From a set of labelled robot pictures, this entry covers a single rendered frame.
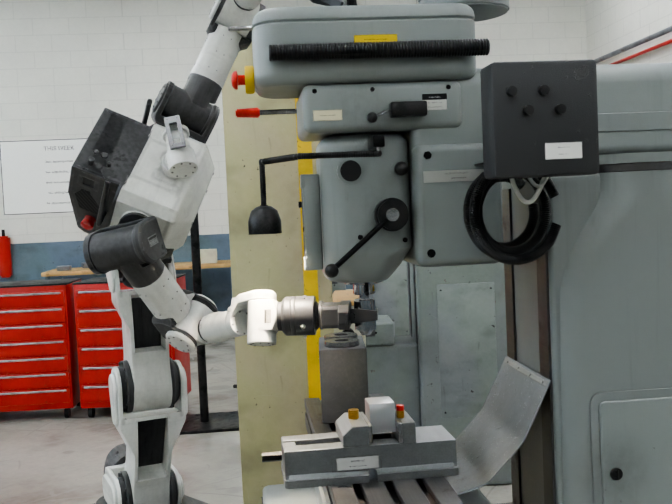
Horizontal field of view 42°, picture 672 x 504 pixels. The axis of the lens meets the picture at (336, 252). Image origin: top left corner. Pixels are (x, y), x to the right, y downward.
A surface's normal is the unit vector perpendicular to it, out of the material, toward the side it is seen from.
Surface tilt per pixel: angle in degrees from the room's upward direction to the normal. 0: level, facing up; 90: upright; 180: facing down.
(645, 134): 90
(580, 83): 90
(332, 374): 90
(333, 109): 90
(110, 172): 58
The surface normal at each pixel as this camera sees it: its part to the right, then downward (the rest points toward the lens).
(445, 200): 0.10, 0.05
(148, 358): 0.42, 0.10
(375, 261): 0.11, 0.50
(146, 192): 0.33, -0.51
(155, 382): 0.40, -0.14
